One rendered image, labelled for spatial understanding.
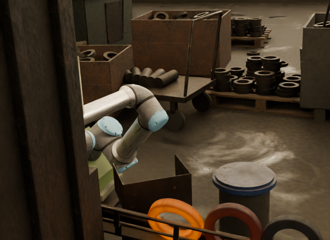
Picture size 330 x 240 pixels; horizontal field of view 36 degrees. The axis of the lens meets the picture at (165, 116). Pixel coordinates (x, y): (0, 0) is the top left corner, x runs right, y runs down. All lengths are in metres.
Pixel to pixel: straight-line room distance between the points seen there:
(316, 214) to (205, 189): 0.72
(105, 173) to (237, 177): 0.97
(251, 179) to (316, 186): 1.01
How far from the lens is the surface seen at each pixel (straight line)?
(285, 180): 3.50
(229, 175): 2.54
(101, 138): 3.00
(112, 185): 3.20
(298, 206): 3.20
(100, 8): 7.16
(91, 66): 4.35
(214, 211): 1.60
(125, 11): 7.62
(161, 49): 5.74
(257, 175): 2.56
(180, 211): 1.58
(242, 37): 7.83
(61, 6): 1.34
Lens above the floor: 1.54
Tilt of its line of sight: 19 degrees down
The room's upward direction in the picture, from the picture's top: 3 degrees counter-clockwise
